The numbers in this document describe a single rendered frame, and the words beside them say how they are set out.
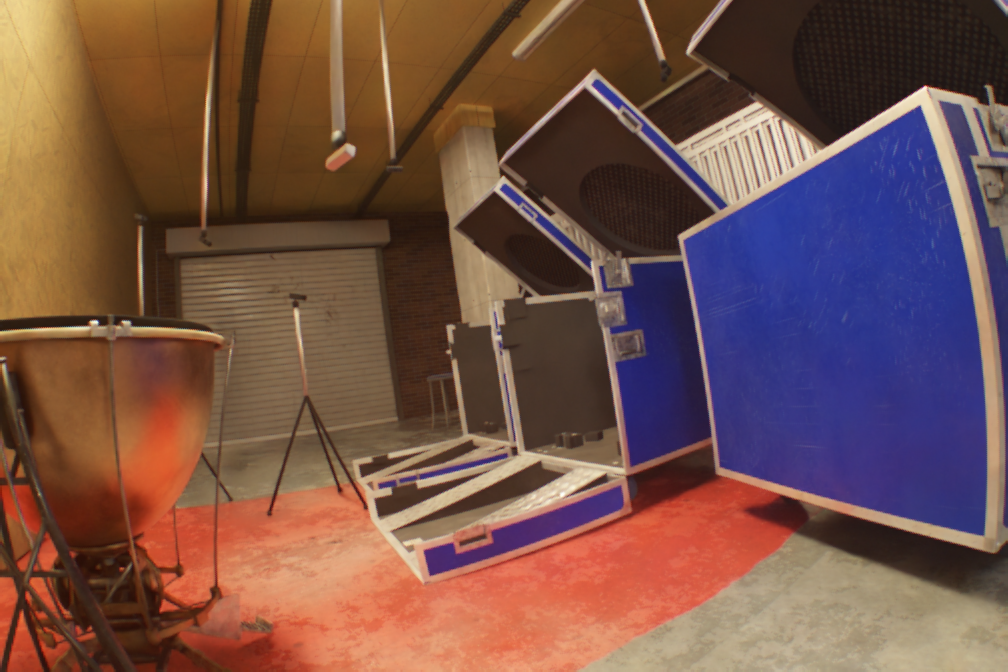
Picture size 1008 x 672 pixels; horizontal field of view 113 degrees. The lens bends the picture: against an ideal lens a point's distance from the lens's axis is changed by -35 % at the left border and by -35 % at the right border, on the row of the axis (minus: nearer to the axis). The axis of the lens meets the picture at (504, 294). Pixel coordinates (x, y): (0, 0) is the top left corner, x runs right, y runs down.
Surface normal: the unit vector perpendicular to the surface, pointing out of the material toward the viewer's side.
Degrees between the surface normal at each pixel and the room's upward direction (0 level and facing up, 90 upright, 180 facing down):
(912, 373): 90
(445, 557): 90
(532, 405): 90
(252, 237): 90
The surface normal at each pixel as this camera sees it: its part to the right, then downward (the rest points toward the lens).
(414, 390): 0.48, -0.18
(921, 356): -0.98, 0.14
